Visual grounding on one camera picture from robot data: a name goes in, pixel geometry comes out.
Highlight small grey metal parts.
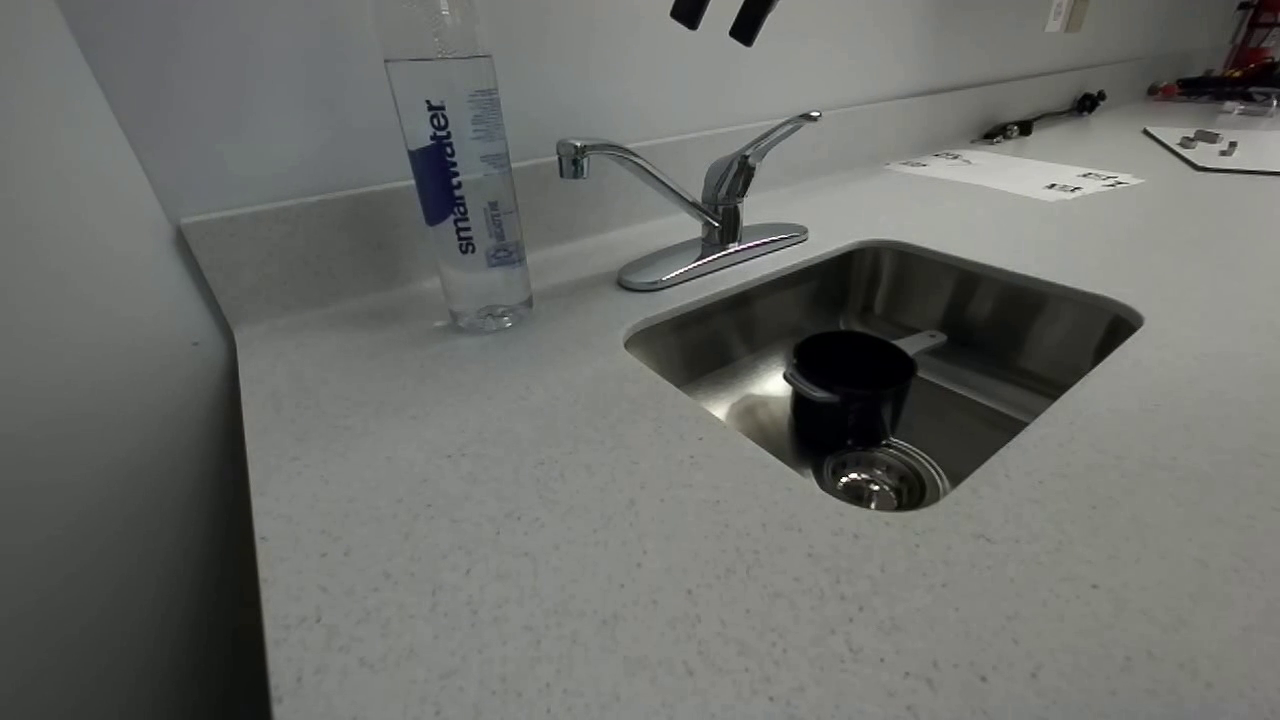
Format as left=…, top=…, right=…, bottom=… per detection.
left=1175, top=125, right=1243, bottom=159

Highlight clear smartwater plastic bottle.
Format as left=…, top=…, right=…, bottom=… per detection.
left=368, top=0, right=536, bottom=337

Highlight chrome faucet lever handle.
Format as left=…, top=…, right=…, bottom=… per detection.
left=701, top=108, right=822, bottom=208

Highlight red and black equipment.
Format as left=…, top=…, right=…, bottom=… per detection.
left=1146, top=0, right=1280, bottom=103

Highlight white printed paper sheet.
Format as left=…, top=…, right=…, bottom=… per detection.
left=888, top=144, right=1143, bottom=203

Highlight black cable with plug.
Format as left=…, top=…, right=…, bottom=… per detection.
left=977, top=87, right=1112, bottom=147

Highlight chrome sink faucet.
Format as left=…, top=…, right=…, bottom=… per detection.
left=553, top=134, right=749, bottom=255

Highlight white board with dark edge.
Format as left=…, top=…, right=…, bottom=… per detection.
left=1139, top=118, right=1280, bottom=181

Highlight grey countertop backsplash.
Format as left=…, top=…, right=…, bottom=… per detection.
left=174, top=51, right=1243, bottom=330

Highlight metal sink drain strainer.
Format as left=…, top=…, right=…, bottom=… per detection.
left=810, top=437, right=953, bottom=515

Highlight black cup with handle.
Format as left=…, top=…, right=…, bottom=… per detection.
left=779, top=325, right=953, bottom=463

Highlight stainless steel sink basin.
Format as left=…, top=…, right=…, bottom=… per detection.
left=618, top=234, right=1146, bottom=515

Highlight white wall outlet plate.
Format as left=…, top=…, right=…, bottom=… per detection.
left=1039, top=0, right=1093, bottom=36

